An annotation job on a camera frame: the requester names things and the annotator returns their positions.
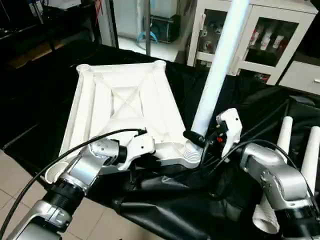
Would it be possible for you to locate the white plastic table leg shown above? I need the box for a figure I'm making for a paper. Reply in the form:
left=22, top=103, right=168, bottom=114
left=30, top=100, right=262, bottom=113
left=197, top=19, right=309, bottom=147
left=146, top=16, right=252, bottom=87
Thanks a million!
left=299, top=126, right=320, bottom=193
left=184, top=0, right=251, bottom=171
left=251, top=116, right=294, bottom=234

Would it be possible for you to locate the white plastic table top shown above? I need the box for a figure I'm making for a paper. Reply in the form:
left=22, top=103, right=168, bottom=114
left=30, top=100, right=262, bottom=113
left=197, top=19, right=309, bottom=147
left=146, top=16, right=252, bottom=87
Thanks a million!
left=44, top=60, right=206, bottom=183

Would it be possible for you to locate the white drawer unit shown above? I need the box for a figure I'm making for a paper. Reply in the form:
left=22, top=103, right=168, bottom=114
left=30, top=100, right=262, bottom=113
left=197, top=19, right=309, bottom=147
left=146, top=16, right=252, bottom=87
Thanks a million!
left=279, top=60, right=320, bottom=96

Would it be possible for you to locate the teal plastic object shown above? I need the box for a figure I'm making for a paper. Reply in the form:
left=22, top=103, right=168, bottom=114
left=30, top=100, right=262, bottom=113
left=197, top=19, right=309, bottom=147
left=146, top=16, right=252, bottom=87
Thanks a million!
left=137, top=31, right=160, bottom=45

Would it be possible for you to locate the white glass door cabinet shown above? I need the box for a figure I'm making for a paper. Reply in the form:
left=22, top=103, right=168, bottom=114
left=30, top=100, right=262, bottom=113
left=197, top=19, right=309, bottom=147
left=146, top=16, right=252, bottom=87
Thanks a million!
left=187, top=0, right=317, bottom=83

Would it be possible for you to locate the grey metal pole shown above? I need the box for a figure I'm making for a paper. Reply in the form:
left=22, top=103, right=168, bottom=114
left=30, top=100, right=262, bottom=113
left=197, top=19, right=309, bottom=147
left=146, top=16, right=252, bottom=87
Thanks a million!
left=144, top=0, right=152, bottom=56

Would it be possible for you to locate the black work mat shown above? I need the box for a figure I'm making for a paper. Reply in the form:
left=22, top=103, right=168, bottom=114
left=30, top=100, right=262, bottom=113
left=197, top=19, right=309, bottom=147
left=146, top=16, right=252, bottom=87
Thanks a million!
left=0, top=42, right=320, bottom=240

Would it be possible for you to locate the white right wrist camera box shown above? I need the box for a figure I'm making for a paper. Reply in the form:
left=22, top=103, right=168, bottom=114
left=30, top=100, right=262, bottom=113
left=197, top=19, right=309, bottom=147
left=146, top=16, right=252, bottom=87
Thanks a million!
left=215, top=107, right=243, bottom=158

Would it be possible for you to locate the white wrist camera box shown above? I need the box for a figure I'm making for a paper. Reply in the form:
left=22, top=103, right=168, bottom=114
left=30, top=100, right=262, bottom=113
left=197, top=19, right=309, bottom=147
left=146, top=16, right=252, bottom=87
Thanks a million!
left=215, top=107, right=243, bottom=158
left=117, top=131, right=156, bottom=172

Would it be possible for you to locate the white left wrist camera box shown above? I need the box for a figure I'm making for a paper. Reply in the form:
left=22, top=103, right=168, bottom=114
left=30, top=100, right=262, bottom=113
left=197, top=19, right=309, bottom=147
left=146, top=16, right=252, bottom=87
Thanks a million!
left=117, top=131, right=156, bottom=172

